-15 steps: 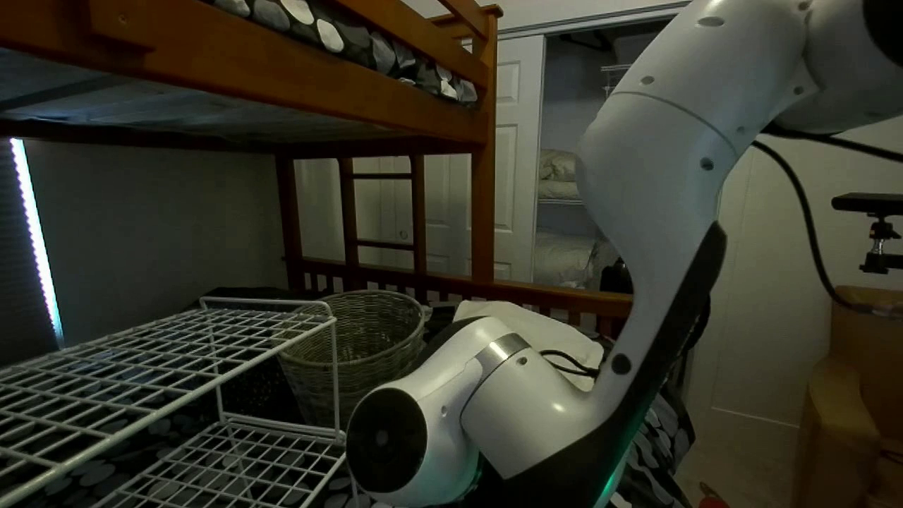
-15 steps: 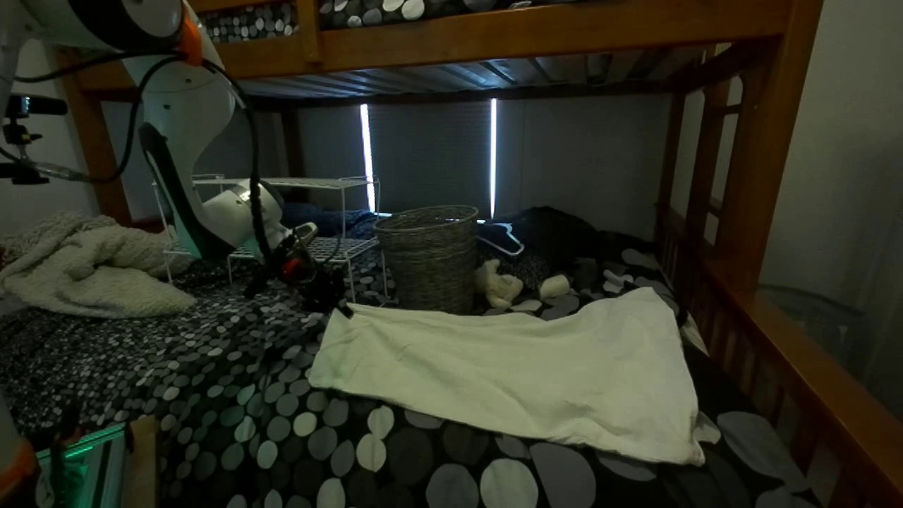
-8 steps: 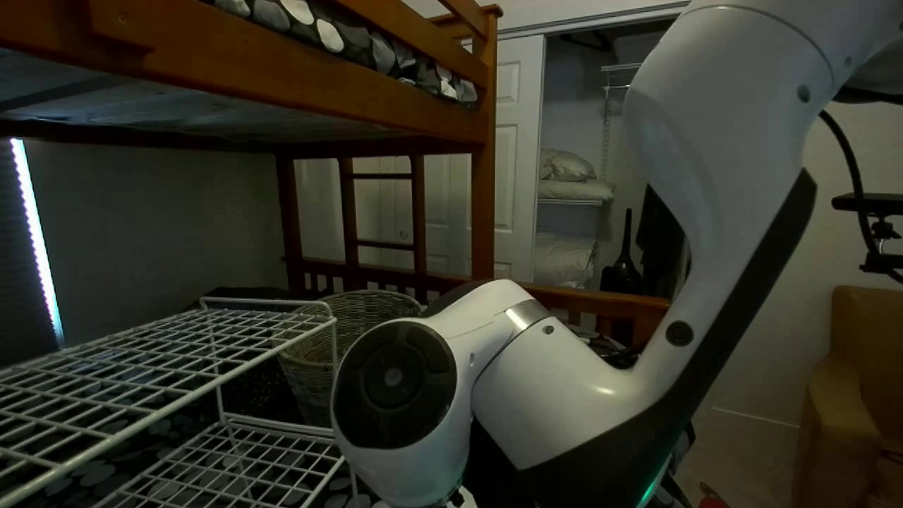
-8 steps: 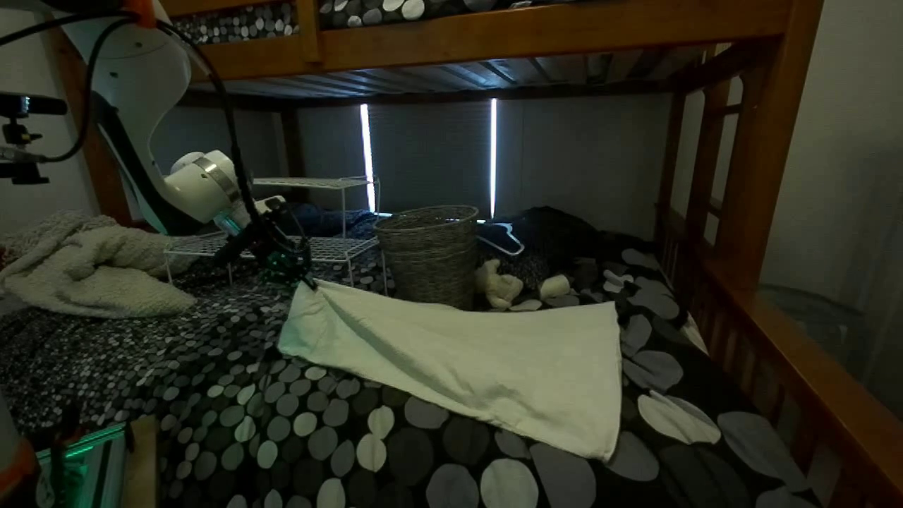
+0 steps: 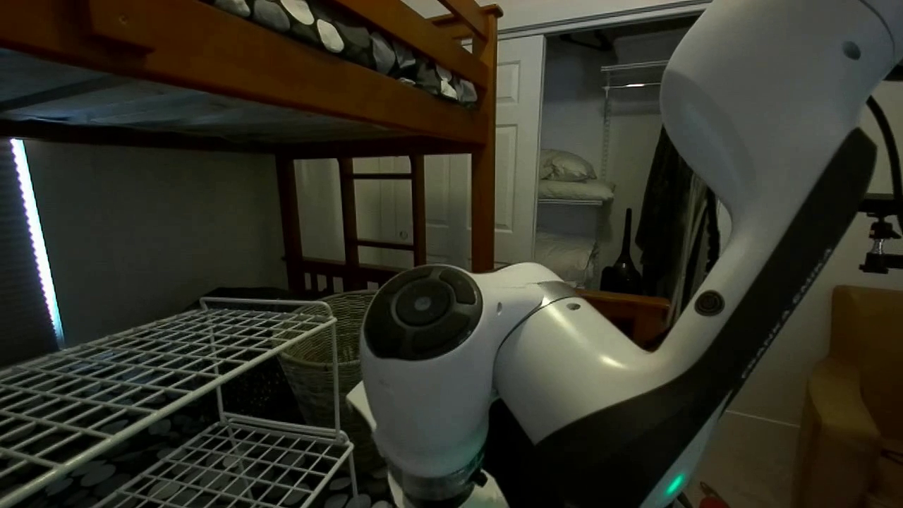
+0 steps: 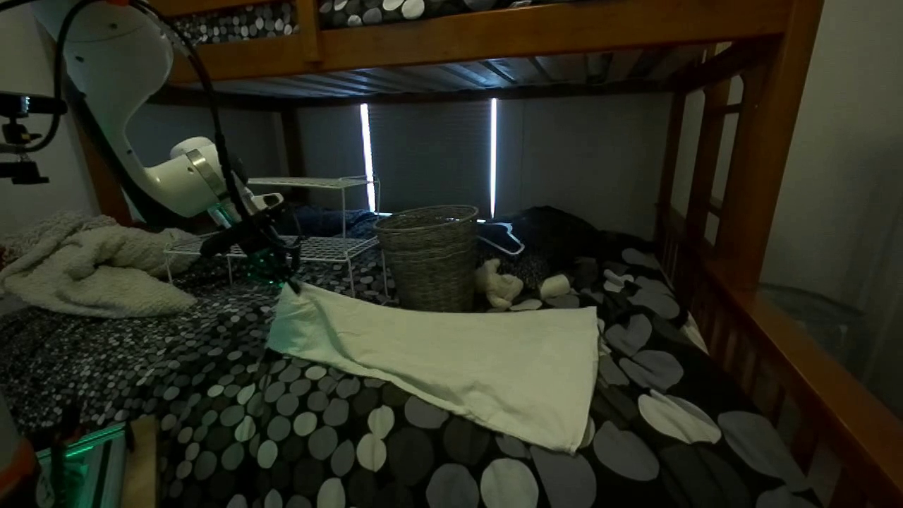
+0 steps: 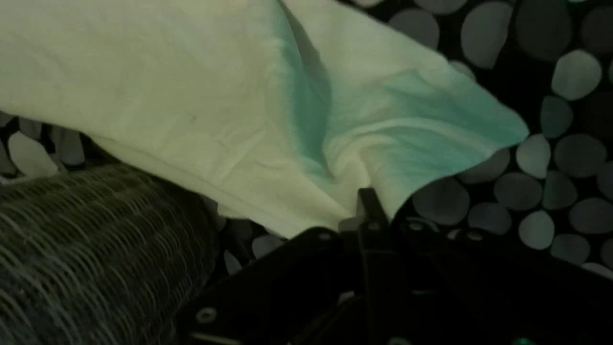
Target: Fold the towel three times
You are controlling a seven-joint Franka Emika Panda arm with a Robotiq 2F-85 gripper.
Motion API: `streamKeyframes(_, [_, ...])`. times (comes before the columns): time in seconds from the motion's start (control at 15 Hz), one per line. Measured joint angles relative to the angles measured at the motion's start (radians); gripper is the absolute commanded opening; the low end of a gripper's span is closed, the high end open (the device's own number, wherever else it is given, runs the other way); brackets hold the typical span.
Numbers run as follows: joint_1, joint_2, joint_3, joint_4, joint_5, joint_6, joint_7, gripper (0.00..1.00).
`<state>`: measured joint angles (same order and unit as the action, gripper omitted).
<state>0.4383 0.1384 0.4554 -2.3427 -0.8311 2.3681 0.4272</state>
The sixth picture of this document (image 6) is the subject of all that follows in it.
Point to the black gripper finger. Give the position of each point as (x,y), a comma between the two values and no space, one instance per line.
(283,270)

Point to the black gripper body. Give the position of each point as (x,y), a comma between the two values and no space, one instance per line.
(241,236)

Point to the white towel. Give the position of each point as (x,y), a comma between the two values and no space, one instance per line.
(451,363)

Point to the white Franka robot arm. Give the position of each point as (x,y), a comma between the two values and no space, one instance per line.
(113,58)

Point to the woven wicker basket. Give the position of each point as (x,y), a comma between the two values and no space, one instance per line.
(427,257)

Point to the black polka dot bedspread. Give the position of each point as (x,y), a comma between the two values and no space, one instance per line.
(234,414)

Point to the crumpled beige blanket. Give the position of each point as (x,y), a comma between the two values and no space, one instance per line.
(86,270)

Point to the large white plush toy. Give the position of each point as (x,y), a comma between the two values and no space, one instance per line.
(496,287)

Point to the white clothes hanger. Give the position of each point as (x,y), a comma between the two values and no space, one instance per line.
(503,240)

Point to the small white plush toy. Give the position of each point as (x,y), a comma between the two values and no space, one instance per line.
(553,287)

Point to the polka dot bunk bedding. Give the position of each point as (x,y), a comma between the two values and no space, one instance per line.
(396,10)

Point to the dark clothes pile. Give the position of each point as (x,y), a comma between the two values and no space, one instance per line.
(553,236)

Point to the green lit box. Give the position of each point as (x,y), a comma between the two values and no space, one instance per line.
(86,467)

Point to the grey window blind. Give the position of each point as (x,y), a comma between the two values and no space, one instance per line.
(581,158)

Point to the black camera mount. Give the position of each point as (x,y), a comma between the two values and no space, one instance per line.
(19,130)

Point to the wooden bunk bed frame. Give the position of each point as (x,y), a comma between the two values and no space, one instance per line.
(564,30)

